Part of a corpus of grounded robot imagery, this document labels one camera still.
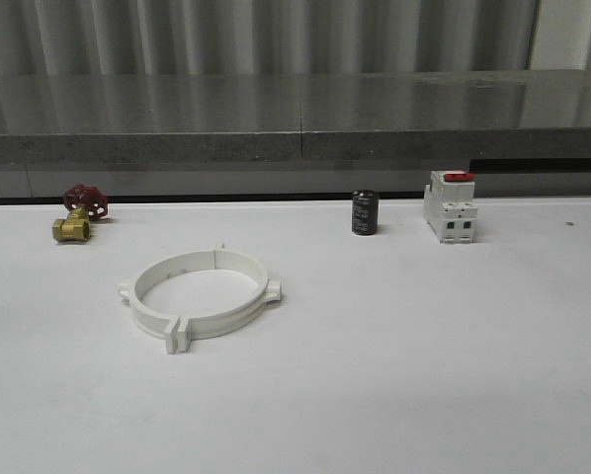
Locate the brass valve red handwheel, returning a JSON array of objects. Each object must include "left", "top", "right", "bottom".
[{"left": 52, "top": 184, "right": 109, "bottom": 242}]

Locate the white half clamp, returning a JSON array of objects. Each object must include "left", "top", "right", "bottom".
[
  {"left": 117, "top": 249, "right": 217, "bottom": 356},
  {"left": 170, "top": 244, "right": 282, "bottom": 353}
]

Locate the black cylindrical capacitor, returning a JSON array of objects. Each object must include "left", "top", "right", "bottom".
[{"left": 351, "top": 190, "right": 379, "bottom": 236}]

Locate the grey stone counter ledge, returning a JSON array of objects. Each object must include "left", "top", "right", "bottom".
[{"left": 0, "top": 70, "right": 591, "bottom": 200}]

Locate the white circuit breaker red switch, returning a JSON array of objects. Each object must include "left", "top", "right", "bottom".
[{"left": 423, "top": 170, "right": 477, "bottom": 244}]

